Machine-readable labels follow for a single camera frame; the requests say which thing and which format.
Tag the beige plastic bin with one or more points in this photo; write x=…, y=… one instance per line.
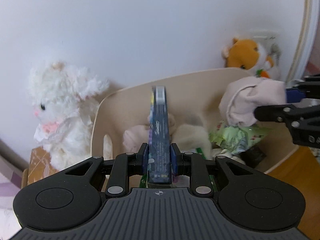
x=190, y=92

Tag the small brown packet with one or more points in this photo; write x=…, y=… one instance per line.
x=253, y=155

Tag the white plush rabbit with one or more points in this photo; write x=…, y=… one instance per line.
x=65, y=130

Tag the beige fleece socks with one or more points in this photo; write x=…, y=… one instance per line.
x=135, y=135

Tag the brown floral box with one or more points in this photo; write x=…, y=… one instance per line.
x=37, y=165

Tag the white wall outlet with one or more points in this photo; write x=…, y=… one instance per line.
x=265, y=33

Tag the long black box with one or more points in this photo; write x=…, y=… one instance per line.
x=160, y=142

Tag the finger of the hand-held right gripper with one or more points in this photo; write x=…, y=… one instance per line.
x=295, y=95
x=272, y=112

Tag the orange white plush hamster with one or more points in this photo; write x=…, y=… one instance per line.
x=245, y=52

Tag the wooden desk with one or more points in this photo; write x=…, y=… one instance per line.
x=307, y=180

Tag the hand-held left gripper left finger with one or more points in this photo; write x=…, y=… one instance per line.
x=144, y=156

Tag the white grey fluffy plush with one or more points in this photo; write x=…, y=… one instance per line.
x=192, y=135

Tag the white purple cabinet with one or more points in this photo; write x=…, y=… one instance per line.
x=10, y=185

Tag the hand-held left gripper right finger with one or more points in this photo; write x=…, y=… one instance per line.
x=174, y=160

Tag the light green snack bag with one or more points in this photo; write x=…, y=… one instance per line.
x=232, y=137

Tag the white panel with cream edge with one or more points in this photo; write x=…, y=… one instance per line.
x=307, y=30

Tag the pink cloth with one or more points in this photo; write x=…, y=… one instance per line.
x=250, y=97

